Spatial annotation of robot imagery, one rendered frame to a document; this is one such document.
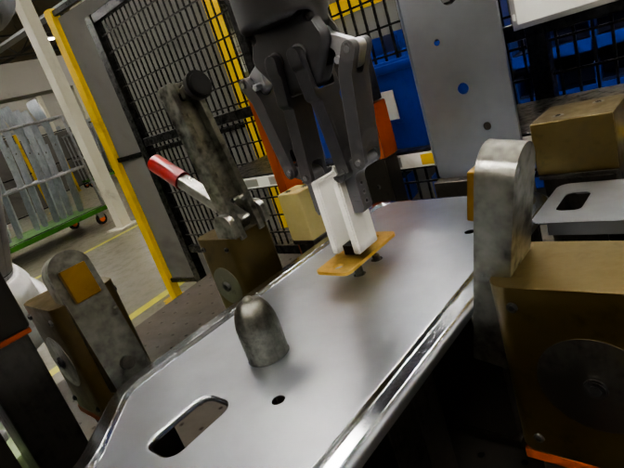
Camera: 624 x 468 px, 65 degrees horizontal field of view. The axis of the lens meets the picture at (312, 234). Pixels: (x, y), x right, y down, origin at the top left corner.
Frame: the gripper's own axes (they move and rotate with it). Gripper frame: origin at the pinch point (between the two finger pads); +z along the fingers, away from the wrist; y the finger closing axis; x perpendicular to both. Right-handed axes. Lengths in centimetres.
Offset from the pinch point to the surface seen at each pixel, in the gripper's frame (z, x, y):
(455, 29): -11.7, 26.0, 1.8
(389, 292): 6.0, -3.5, 5.0
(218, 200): -3.2, -2.3, -14.1
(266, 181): 5, 32, -45
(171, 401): 5.9, -19.9, -3.7
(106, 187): 45, 273, -640
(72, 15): -84, 127, -264
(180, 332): 36, 18, -78
